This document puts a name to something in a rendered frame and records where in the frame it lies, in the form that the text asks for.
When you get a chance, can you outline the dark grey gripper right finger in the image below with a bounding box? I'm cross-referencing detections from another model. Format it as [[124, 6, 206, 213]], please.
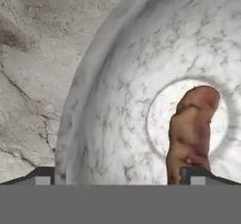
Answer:
[[180, 166, 241, 186]]

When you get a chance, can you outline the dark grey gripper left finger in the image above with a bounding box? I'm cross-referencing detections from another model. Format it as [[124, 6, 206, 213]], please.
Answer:
[[0, 166, 56, 186]]

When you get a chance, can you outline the brown potato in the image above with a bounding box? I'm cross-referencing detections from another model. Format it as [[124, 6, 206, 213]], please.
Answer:
[[166, 85, 221, 186]]

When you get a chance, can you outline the white marble bowl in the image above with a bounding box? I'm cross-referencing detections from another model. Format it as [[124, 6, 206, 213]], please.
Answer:
[[54, 0, 241, 186]]

